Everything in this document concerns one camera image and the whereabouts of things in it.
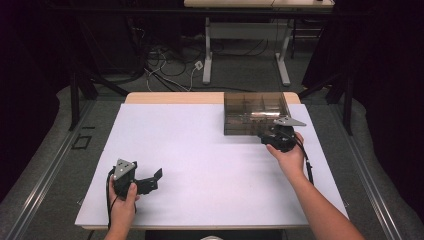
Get black floor cables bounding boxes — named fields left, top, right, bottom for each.
left=143, top=38, right=269, bottom=93

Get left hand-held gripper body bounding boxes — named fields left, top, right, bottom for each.
left=109, top=158, right=139, bottom=200

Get person's left hand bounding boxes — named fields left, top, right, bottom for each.
left=107, top=182, right=141, bottom=232

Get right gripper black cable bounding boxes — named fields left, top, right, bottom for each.
left=294, top=136, right=315, bottom=186

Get dark curtain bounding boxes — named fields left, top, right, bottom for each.
left=0, top=0, right=73, bottom=205
left=301, top=0, right=424, bottom=222

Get white floor cable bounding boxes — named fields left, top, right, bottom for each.
left=144, top=49, right=201, bottom=93

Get white table mat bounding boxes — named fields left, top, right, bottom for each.
left=74, top=103, right=351, bottom=228

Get black metal stand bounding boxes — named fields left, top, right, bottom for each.
left=68, top=13, right=130, bottom=132
left=298, top=71, right=354, bottom=136

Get smoky transparent drawer box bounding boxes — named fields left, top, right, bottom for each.
left=223, top=91, right=292, bottom=136

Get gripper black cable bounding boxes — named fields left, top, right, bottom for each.
left=105, top=168, right=116, bottom=231
left=294, top=136, right=315, bottom=186

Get black metal frame bar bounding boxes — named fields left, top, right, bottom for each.
left=49, top=6, right=368, bottom=16

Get person's right hand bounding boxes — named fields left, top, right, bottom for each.
left=265, top=131, right=308, bottom=180

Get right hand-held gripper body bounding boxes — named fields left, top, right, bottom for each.
left=270, top=116, right=307, bottom=154

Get metal floor rail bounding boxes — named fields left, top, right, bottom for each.
left=3, top=99, right=96, bottom=240
left=328, top=103, right=405, bottom=240

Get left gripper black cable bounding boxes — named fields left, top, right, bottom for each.
left=105, top=168, right=116, bottom=231

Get white desk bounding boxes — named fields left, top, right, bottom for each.
left=183, top=0, right=335, bottom=87

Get person's dark clothing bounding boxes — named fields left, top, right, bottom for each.
left=144, top=229, right=284, bottom=240

